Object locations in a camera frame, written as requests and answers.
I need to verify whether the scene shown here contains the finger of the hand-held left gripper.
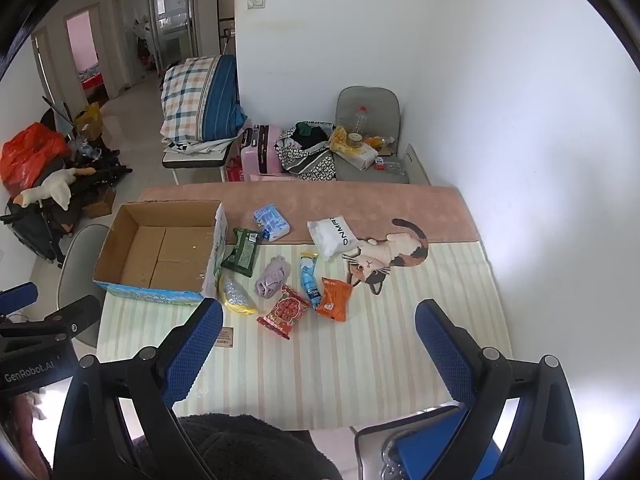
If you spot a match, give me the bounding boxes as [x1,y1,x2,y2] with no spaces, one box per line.
[44,295,101,333]
[0,282,40,313]

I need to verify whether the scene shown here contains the white tissue pack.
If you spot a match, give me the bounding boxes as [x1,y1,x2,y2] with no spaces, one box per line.
[342,142,379,170]

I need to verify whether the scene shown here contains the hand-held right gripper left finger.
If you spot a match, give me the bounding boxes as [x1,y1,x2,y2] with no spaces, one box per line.
[52,297,224,480]

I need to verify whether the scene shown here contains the black exercise machine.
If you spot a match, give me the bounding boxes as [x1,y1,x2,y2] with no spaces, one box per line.
[0,150,133,263]

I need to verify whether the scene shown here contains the clear plastic bottle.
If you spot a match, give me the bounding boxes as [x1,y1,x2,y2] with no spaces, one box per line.
[348,105,370,148]

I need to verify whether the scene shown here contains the grey cushioned chair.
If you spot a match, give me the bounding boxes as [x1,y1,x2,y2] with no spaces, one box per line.
[334,86,411,184]

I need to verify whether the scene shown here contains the white leaning board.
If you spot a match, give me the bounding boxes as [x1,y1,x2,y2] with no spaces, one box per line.
[402,142,432,186]

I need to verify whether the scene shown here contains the orange snack packet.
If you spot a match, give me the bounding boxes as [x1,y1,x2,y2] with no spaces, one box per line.
[315,277,355,323]

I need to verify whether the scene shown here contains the grey plastic chair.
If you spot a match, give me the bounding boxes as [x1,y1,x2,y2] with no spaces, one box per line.
[56,224,111,348]

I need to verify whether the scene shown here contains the patterned tote bag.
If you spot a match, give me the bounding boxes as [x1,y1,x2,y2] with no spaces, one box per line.
[275,121,338,182]

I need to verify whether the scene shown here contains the blue tissue packet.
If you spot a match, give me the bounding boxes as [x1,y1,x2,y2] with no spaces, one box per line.
[252,203,292,242]

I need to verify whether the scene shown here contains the red plastic bag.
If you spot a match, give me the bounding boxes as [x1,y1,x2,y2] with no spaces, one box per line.
[0,122,71,191]

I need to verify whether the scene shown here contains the white goose plush toy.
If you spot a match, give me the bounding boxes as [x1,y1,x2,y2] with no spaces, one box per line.
[14,167,96,211]

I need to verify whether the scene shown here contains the yellow plastic bag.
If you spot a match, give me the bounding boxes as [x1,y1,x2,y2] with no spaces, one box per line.
[328,126,353,153]

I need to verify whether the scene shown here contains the pink suitcase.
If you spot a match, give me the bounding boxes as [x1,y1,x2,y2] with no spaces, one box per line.
[241,124,284,181]

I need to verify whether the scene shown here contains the pale purple packet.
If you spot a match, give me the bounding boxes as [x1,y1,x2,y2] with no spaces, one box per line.
[255,256,292,301]

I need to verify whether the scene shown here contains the person's dark fleece clothing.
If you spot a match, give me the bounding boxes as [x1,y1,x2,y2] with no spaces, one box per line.
[135,412,346,480]

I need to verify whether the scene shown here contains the red snack packet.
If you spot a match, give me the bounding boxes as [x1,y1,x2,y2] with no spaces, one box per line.
[257,285,311,341]

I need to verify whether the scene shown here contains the yellow silver packet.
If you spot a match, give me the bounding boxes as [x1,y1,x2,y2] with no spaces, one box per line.
[218,274,256,316]

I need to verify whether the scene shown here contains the blue tube packet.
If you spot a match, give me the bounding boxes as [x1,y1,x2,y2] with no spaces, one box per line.
[299,251,322,310]

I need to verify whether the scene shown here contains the blue chair seat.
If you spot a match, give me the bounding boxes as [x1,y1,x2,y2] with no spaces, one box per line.
[354,405,503,480]

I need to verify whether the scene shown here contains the yellow paper bag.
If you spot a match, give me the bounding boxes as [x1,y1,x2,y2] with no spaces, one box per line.
[75,102,103,141]

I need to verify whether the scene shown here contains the green packet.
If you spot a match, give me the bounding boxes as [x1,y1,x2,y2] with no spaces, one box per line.
[220,228,264,277]

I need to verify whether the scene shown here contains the brown cardboard box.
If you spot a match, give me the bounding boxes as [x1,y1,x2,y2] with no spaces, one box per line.
[82,187,117,219]

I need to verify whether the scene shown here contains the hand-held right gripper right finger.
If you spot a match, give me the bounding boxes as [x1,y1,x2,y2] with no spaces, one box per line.
[415,299,586,480]

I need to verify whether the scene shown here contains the glass sliding door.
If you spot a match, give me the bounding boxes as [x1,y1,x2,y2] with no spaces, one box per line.
[112,0,201,98]

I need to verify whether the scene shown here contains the person's left forearm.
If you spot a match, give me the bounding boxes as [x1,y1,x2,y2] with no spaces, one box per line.
[0,390,51,480]

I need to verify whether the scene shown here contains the white soft packet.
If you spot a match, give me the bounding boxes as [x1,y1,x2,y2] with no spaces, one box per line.
[306,215,362,261]

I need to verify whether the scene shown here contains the plaid folded bedding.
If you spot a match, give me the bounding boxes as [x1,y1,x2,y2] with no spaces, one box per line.
[160,54,247,143]

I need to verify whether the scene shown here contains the white bench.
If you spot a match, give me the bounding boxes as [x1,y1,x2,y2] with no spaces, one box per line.
[162,135,241,183]

